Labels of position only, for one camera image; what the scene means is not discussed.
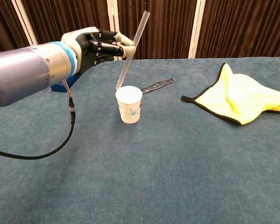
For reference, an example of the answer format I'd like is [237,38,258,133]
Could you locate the white paper cup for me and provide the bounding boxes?
[115,85,142,124]

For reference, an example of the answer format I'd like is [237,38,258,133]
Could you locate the blue table cover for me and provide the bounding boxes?
[0,56,280,224]

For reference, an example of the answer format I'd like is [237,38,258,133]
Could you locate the black-framed eyeglasses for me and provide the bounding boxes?
[140,78,174,94]

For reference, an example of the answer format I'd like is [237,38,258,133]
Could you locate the translucent plastic straw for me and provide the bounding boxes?
[115,11,151,91]

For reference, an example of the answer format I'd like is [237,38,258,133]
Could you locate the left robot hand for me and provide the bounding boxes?
[61,27,137,75]

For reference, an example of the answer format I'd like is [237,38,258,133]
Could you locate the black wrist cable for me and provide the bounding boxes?
[0,79,77,161]

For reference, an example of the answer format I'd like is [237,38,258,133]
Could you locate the blue rectangular box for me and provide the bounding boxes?
[50,74,81,93]

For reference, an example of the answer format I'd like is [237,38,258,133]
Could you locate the dark brown curtain panel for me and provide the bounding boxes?
[22,0,115,45]
[196,0,280,59]
[0,0,30,54]
[115,0,198,60]

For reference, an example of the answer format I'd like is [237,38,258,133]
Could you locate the white screen frame post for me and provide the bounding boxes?
[188,0,206,59]
[11,0,39,46]
[111,0,119,47]

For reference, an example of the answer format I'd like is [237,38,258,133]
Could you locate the yellow cloth with black trim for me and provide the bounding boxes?
[181,62,280,126]

